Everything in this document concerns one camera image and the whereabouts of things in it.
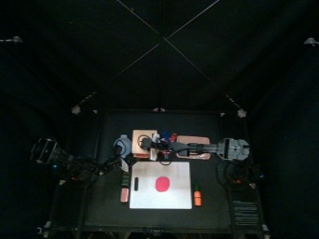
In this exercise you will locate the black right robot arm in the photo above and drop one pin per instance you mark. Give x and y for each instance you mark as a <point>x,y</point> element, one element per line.
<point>232,148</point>

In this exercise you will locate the brown wooden tray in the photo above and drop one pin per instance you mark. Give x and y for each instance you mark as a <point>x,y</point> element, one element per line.
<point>199,139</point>

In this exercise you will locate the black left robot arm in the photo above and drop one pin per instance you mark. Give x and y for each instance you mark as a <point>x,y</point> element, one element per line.
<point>45,152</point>

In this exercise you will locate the white cutting board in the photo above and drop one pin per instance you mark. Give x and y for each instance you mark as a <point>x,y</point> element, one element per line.
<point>173,199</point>

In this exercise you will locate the red utensil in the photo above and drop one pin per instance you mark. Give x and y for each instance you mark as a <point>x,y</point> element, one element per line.
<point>172,137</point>

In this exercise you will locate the white printed table label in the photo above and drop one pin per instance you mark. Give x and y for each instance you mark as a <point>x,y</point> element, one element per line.
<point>244,214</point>

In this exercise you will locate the pink flat dough disc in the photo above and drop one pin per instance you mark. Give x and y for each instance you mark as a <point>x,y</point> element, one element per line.
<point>161,184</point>

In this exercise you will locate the blue utensil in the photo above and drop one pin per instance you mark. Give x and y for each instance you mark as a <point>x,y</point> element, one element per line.
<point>164,135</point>

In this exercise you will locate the slim black stick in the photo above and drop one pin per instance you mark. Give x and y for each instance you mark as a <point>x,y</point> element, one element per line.
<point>136,183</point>

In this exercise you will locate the orange toy carrot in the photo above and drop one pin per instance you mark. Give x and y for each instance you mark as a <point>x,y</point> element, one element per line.
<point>197,197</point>

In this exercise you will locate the white frame corner bracket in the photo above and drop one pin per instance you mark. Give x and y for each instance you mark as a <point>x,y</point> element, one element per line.
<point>241,113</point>
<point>75,109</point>

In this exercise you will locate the blue-grey bowl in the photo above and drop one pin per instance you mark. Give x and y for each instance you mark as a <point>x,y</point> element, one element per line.
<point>125,141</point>

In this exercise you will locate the pink rectangular block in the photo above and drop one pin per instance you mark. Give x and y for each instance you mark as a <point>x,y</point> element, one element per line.
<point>124,195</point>

